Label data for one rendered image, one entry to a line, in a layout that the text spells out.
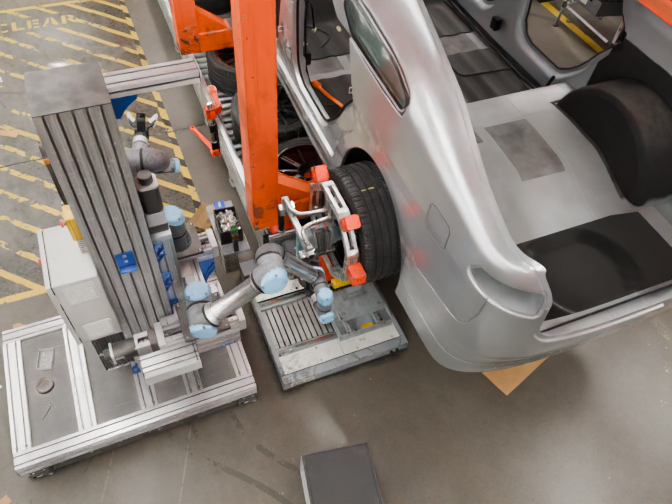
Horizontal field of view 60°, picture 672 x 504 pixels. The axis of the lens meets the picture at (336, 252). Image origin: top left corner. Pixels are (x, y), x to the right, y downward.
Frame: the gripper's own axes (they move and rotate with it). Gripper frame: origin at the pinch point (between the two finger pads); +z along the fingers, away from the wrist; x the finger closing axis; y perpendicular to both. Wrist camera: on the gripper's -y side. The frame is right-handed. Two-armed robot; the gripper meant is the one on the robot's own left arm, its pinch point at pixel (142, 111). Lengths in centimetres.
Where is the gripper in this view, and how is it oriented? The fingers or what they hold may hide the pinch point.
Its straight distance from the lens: 333.5
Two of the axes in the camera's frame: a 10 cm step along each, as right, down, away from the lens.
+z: -1.5, -7.8, 6.0
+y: -2.0, 6.2, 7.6
